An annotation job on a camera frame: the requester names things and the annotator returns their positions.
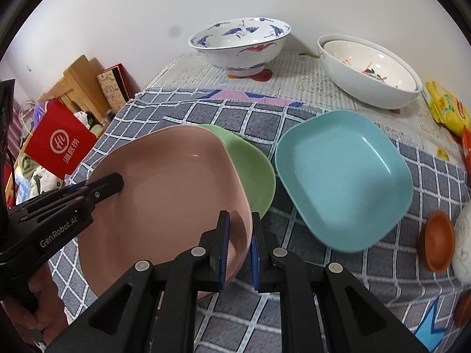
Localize yellow chips bag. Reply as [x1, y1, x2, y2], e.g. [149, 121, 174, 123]
[425, 81, 470, 137]

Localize white bowl with red print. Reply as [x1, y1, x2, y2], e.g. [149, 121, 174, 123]
[323, 40, 417, 92]

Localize person's left hand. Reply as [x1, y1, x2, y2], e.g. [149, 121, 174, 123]
[3, 262, 69, 346]

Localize large white bowl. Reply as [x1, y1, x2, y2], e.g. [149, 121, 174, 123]
[318, 34, 423, 110]

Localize small white bowl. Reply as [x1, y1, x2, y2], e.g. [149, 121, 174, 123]
[452, 202, 471, 284]

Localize small brown bowl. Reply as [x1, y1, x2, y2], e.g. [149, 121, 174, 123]
[453, 290, 471, 328]
[417, 210, 455, 273]

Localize blue crane pattern bowl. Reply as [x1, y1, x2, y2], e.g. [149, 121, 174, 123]
[188, 17, 291, 77]

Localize blue square plate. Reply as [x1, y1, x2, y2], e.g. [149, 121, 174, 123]
[275, 111, 413, 253]

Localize pink square plate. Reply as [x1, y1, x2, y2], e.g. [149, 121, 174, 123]
[78, 125, 252, 296]

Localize red chips bag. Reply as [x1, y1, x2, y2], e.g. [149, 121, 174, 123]
[461, 127, 471, 179]

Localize white printed table mat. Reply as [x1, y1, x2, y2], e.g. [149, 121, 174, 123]
[145, 51, 464, 166]

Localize green square plate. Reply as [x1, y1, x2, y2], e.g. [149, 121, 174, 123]
[200, 124, 276, 218]

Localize red paper bag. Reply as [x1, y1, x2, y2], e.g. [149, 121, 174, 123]
[25, 100, 97, 179]

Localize patterned red book box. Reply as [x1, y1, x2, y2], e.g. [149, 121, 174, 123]
[97, 63, 140, 114]

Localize grey checked cloth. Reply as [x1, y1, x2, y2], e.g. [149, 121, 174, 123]
[72, 92, 470, 352]

